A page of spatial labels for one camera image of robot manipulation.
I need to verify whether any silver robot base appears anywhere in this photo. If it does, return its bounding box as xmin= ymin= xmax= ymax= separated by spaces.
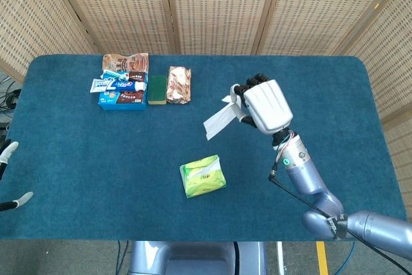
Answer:
xmin=127 ymin=240 xmax=268 ymax=275

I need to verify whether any blue white toothpaste tube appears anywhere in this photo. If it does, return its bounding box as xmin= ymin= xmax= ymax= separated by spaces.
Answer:
xmin=89 ymin=78 xmax=148 ymax=94

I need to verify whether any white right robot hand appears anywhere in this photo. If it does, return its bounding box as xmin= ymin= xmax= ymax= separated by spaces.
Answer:
xmin=230 ymin=73 xmax=294 ymax=135

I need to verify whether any woven folding screen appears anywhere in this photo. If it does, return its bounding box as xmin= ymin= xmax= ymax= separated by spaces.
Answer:
xmin=0 ymin=0 xmax=412 ymax=207

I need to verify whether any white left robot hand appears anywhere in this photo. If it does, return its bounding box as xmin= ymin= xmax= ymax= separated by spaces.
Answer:
xmin=0 ymin=141 xmax=34 ymax=213

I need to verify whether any white tissue sheet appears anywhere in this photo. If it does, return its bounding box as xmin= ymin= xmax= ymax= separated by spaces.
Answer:
xmin=203 ymin=93 xmax=243 ymax=142

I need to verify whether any green yellow sponge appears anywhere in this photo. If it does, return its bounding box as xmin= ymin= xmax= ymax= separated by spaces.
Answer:
xmin=147 ymin=75 xmax=168 ymax=106

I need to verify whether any brown snack pouch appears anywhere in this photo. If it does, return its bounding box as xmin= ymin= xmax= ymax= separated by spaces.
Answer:
xmin=102 ymin=52 xmax=150 ymax=74

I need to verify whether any blue table mat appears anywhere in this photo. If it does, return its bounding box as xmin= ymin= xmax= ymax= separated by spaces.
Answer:
xmin=0 ymin=54 xmax=408 ymax=243

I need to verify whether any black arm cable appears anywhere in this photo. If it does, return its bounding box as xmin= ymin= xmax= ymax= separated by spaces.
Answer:
xmin=268 ymin=158 xmax=412 ymax=275

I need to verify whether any floor cables bundle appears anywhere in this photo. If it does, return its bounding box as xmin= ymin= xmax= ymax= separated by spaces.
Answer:
xmin=0 ymin=75 xmax=23 ymax=129

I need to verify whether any blue cookie box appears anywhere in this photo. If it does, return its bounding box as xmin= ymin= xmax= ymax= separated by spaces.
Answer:
xmin=97 ymin=71 xmax=149 ymax=111

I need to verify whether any beige red snack packet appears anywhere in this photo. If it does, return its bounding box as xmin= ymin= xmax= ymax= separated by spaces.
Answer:
xmin=165 ymin=66 xmax=192 ymax=106

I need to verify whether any green tissue pack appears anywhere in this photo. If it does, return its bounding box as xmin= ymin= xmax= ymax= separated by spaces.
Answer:
xmin=179 ymin=154 xmax=227 ymax=199

